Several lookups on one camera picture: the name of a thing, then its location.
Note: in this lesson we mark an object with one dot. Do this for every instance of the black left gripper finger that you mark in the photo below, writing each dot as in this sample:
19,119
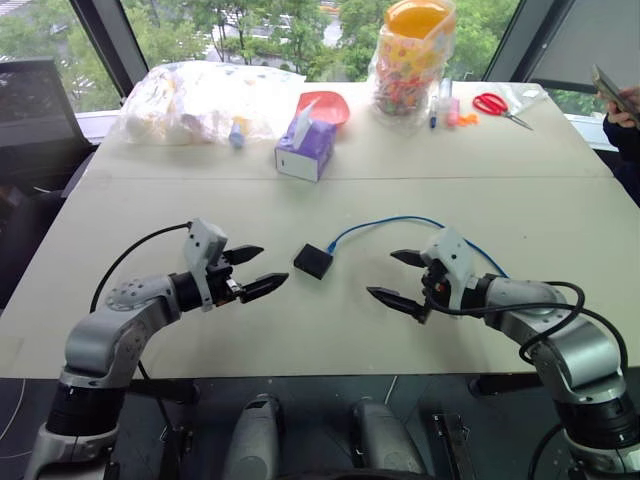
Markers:
244,254
262,286

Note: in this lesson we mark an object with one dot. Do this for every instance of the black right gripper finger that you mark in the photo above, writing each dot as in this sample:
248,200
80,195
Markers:
397,301
407,257

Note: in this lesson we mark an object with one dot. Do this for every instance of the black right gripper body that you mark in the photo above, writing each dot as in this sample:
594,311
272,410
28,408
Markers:
434,287

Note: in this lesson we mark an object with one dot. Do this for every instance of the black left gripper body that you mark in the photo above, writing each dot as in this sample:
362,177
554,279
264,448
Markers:
222,285

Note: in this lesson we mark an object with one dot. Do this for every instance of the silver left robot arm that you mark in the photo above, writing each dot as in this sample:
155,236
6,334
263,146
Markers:
115,325

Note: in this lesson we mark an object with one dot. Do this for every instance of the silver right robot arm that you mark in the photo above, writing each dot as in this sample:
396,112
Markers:
560,340

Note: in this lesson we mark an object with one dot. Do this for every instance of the small black electronic box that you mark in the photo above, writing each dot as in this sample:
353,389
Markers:
314,261

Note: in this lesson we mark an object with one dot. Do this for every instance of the person hand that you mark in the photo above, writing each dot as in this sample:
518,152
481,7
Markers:
625,107

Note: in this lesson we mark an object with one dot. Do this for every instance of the blue capped small bottle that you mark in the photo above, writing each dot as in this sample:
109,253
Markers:
236,134

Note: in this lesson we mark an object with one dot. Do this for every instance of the purple tissue box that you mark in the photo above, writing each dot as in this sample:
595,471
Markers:
305,147

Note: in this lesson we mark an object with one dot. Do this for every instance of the grey robot right leg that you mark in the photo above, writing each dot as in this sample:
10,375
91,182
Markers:
382,440

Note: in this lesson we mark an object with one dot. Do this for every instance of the grey robot leg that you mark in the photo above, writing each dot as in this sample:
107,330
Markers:
257,440
382,440

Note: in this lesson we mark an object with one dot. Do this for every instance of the blue pen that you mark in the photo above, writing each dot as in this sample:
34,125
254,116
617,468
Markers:
434,111

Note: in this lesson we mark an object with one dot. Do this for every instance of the small orange clip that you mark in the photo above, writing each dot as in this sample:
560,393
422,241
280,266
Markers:
468,119

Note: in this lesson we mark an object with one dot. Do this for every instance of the pink marker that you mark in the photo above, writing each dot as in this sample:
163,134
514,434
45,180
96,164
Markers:
453,112

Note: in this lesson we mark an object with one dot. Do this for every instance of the grey robot left leg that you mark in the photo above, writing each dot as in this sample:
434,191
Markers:
257,440

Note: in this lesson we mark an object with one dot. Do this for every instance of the clear plastic bag with items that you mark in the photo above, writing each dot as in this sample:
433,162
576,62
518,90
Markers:
200,102

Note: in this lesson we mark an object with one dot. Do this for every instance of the red plastic bowl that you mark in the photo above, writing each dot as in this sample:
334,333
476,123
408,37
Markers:
325,107

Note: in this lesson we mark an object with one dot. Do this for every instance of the clear jar with orange lid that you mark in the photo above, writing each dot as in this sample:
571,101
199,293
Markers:
412,65

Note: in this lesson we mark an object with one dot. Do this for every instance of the clear small plastic bag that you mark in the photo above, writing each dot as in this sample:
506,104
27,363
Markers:
520,97

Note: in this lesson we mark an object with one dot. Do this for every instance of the person dark sleeve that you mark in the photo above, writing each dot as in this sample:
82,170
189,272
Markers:
622,150

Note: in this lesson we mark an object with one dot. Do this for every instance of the smartphone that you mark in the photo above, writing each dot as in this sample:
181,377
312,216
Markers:
612,92

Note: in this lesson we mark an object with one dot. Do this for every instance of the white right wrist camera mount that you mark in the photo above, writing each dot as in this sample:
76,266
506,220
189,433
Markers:
452,260

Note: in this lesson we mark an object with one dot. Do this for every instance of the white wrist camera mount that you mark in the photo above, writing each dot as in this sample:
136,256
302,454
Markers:
452,260
202,250

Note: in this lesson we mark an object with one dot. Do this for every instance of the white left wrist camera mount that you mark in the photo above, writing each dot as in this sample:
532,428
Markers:
202,250

